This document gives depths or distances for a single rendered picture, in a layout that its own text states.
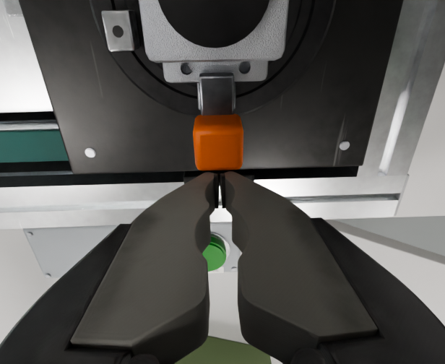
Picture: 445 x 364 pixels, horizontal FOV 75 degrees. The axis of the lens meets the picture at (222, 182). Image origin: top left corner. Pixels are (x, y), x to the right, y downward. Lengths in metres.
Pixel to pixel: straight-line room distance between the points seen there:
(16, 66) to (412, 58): 0.32
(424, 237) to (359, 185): 1.65
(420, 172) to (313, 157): 0.23
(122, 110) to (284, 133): 0.12
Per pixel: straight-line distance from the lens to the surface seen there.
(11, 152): 0.31
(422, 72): 0.27
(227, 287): 0.50
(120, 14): 0.18
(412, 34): 0.26
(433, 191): 0.48
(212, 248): 0.29
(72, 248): 0.33
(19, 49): 0.31
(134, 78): 0.20
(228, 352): 0.60
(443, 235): 1.99
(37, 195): 0.31
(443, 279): 0.62
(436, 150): 0.45
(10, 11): 0.25
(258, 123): 0.23
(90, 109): 0.24
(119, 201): 0.29
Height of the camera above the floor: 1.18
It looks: 60 degrees down
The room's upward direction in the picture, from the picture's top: 177 degrees clockwise
